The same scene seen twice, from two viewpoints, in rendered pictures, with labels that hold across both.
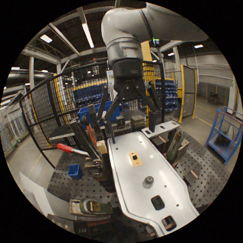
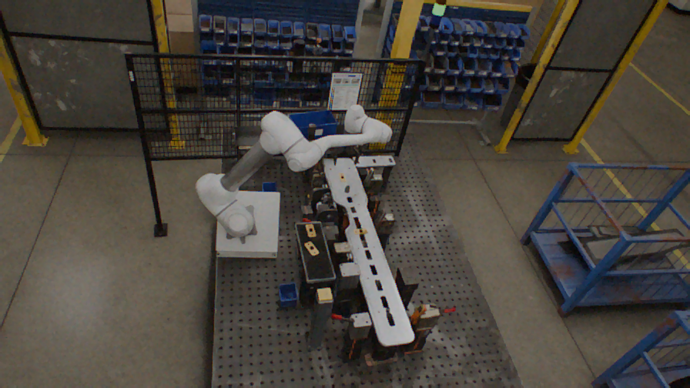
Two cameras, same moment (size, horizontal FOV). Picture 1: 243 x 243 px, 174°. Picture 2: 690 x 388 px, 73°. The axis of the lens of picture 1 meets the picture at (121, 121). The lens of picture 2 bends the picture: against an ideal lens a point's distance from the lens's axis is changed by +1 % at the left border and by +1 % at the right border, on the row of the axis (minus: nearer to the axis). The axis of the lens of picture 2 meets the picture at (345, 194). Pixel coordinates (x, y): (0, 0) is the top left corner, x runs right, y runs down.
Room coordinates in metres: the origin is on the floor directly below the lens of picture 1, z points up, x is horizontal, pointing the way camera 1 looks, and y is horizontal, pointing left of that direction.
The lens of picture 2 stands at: (-2.01, 0.37, 2.96)
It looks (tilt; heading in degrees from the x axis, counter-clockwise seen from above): 43 degrees down; 349
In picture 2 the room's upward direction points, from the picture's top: 12 degrees clockwise
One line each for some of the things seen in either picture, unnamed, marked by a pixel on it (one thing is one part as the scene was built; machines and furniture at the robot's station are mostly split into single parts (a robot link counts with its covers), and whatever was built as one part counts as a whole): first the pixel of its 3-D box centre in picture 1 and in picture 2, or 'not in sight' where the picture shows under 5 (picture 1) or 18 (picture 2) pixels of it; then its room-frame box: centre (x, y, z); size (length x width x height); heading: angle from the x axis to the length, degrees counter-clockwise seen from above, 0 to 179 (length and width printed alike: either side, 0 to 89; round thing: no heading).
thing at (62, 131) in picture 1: (93, 124); (300, 135); (0.60, 0.24, 1.01); 0.90 x 0.22 x 0.03; 100
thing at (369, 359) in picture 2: not in sight; (386, 344); (-0.86, -0.23, 0.84); 0.18 x 0.06 x 0.29; 100
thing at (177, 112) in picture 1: (179, 107); (527, 102); (2.52, -2.45, 0.36); 0.50 x 0.50 x 0.73
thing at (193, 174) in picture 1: (178, 187); (370, 214); (0.05, -0.24, 0.84); 0.11 x 0.08 x 0.29; 100
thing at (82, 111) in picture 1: (99, 113); (312, 126); (0.62, 0.17, 1.10); 0.30 x 0.17 x 0.13; 110
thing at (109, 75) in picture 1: (119, 84); (344, 91); (0.77, -0.03, 1.30); 0.23 x 0.02 x 0.31; 100
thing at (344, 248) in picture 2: not in sight; (338, 268); (-0.43, 0.01, 0.89); 0.13 x 0.11 x 0.38; 100
